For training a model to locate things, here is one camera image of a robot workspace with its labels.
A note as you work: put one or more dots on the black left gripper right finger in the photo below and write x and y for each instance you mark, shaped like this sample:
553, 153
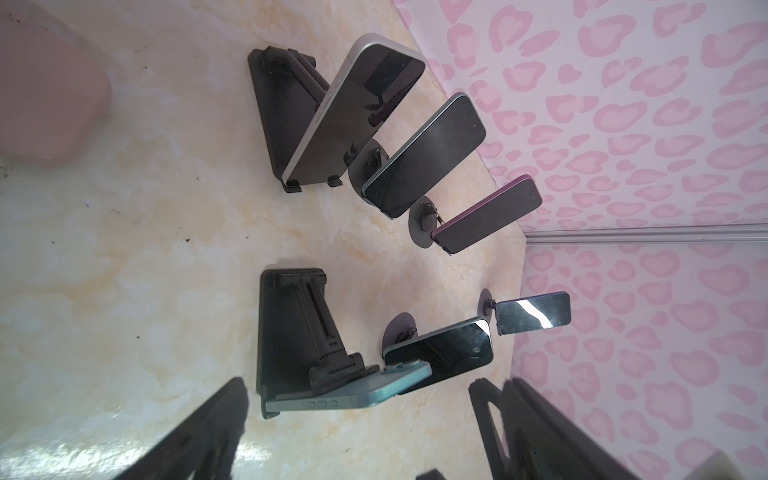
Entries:
527, 437

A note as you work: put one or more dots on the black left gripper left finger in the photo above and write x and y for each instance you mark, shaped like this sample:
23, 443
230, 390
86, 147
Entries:
204, 445

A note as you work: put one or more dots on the teal-edged phone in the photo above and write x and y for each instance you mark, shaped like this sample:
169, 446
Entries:
451, 351

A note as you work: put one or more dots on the purple phone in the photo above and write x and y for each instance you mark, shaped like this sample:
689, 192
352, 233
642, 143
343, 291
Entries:
505, 206

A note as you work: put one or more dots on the small phone on round stand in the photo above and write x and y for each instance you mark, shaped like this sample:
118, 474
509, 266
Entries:
540, 312

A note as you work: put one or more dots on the black folding stand, front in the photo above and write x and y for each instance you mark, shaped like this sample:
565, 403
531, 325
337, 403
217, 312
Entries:
300, 351

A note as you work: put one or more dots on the black round stand, far right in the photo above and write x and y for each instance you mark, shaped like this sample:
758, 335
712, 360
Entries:
486, 305

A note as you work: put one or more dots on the black round stand, purple phone's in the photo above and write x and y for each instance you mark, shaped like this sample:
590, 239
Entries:
423, 219

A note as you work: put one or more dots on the silver-edged phone on round stand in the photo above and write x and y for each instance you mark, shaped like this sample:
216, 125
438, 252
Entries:
439, 146

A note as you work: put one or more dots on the black round phone stand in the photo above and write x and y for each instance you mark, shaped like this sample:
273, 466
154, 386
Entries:
367, 163

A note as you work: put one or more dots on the black folding phone stand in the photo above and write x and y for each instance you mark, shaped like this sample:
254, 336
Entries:
282, 102

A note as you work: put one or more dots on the silver phone on folding stand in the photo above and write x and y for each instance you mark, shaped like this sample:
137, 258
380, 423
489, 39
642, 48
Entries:
375, 77

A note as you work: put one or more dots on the pink rectangular case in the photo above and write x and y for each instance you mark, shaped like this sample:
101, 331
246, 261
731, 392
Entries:
54, 91

